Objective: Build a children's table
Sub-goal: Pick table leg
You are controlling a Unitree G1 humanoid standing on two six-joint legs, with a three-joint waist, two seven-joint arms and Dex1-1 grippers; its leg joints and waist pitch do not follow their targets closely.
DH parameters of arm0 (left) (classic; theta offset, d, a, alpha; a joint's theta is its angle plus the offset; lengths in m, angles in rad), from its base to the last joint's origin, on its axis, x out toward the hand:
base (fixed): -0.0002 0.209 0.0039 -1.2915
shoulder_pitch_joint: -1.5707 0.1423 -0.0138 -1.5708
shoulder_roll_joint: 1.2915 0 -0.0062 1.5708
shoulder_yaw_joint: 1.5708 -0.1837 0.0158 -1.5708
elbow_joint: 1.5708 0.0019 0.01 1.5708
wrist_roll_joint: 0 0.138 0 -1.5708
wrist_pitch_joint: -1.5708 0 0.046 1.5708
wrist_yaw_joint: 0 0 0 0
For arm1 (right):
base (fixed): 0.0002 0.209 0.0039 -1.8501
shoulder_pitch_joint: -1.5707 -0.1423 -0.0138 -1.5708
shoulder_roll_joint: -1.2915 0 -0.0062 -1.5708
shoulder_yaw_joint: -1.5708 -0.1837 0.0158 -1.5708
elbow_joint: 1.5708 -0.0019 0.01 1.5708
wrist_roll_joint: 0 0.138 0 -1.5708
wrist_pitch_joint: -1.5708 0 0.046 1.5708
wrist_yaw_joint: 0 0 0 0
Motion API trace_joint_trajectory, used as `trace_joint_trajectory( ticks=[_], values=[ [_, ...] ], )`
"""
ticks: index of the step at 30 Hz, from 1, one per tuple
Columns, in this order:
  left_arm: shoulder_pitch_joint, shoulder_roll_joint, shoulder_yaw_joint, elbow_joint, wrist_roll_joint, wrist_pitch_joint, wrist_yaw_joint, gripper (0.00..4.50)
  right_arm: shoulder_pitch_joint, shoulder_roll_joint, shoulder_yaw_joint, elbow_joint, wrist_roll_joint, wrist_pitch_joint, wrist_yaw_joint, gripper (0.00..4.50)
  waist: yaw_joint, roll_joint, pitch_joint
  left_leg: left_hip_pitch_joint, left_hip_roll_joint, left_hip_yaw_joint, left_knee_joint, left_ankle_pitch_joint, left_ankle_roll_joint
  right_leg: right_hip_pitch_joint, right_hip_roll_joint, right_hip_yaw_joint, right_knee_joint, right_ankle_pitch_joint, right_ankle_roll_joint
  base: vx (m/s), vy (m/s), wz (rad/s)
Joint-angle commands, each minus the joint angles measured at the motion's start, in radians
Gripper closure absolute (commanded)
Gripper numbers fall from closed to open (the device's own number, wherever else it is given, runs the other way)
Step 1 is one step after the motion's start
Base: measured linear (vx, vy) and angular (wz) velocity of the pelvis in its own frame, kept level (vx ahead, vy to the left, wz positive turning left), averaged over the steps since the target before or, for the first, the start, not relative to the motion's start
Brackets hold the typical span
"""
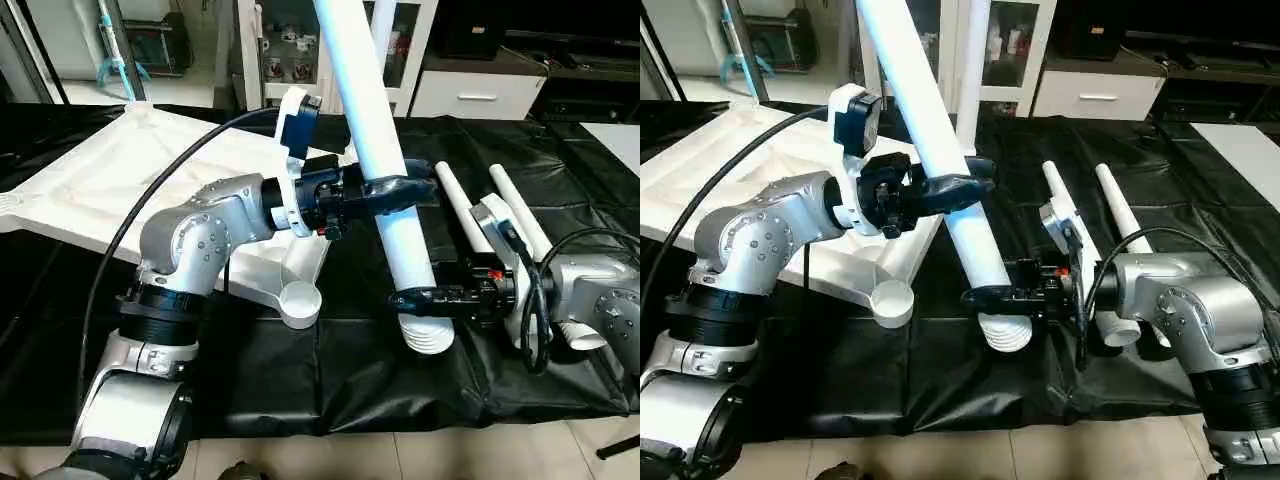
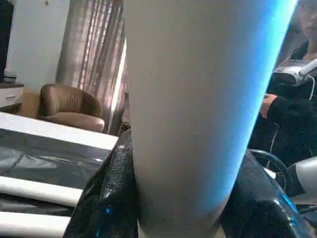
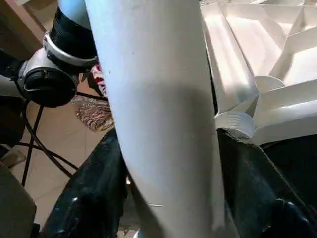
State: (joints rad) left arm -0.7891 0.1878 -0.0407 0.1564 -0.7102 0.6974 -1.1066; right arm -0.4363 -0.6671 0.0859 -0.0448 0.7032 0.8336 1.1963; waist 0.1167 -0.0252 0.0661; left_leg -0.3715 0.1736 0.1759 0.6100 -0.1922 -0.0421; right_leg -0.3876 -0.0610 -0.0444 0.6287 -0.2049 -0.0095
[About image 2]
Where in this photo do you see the brown striped curtain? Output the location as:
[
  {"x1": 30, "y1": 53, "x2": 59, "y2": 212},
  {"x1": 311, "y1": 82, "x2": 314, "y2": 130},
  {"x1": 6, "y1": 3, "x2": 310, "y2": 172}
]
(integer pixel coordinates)
[{"x1": 55, "y1": 0, "x2": 130, "y2": 135}]

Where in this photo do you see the white plastic table leg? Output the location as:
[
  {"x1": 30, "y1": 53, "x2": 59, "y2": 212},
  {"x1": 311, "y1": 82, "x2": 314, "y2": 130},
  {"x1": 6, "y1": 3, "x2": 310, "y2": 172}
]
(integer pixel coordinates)
[
  {"x1": 124, "y1": 0, "x2": 299, "y2": 238},
  {"x1": 0, "y1": 210, "x2": 73, "y2": 238},
  {"x1": 0, "y1": 176, "x2": 83, "y2": 207}
]

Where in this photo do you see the black low cabinet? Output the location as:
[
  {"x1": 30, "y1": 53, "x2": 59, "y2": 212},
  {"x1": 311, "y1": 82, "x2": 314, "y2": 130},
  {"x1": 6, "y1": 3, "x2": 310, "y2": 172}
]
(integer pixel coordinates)
[{"x1": 0, "y1": 0, "x2": 14, "y2": 83}]

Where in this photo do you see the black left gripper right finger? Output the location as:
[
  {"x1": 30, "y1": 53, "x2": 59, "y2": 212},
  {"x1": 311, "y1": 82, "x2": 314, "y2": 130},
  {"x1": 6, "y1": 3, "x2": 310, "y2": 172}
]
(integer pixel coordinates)
[{"x1": 218, "y1": 149, "x2": 317, "y2": 238}]

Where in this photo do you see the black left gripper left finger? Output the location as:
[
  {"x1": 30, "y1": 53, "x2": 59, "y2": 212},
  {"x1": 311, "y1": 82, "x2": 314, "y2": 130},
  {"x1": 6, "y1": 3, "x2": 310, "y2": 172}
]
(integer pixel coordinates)
[{"x1": 63, "y1": 130, "x2": 140, "y2": 238}]

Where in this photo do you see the white drawer unit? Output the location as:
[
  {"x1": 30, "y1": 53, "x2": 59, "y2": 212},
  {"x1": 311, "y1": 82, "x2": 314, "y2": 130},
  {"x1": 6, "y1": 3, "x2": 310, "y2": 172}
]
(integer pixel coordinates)
[{"x1": 0, "y1": 83, "x2": 24, "y2": 108}]

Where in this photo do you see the brown leather armchair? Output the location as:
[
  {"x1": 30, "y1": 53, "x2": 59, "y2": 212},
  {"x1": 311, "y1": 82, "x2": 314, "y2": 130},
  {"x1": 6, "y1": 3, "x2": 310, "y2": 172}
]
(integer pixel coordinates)
[{"x1": 39, "y1": 83, "x2": 106, "y2": 133}]

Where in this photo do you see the operator bare hand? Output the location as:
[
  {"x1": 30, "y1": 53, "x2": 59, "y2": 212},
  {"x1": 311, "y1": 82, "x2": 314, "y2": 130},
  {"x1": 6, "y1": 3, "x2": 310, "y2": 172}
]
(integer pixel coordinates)
[{"x1": 261, "y1": 93, "x2": 279, "y2": 119}]

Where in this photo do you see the person in black clothing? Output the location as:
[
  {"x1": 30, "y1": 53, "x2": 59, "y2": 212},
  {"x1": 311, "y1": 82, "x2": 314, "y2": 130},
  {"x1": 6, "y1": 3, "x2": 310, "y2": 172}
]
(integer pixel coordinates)
[{"x1": 247, "y1": 0, "x2": 317, "y2": 172}]

